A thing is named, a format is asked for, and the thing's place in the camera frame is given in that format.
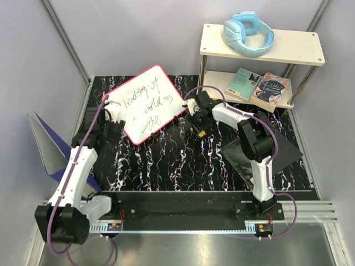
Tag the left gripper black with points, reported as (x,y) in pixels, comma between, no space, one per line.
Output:
(114,136)

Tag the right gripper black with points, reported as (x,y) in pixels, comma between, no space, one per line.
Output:
(192,119)

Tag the pink framed whiteboard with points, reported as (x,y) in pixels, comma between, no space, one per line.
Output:
(149,101)

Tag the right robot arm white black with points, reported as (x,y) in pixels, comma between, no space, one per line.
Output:
(257,139)

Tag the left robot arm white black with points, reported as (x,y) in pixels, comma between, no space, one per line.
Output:
(78,201)

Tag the teal paperback book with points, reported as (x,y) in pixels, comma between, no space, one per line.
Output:
(243,84)

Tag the little women book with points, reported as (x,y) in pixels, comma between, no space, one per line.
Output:
(269,91)

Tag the black notebook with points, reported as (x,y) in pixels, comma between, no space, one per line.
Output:
(287,154)

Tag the white two-tier shelf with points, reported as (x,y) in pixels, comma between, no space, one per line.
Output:
(219,63)

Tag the blue headphones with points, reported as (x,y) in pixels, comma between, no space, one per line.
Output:
(245,24)

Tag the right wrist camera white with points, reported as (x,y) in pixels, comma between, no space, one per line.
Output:
(191,106)

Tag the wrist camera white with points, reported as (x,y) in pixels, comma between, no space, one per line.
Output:
(191,106)
(112,110)

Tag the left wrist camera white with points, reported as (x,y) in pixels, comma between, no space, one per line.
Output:
(112,110)

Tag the blue ring binder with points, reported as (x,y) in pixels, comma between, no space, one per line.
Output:
(53,150)

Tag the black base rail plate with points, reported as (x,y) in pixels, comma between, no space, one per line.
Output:
(141,204)

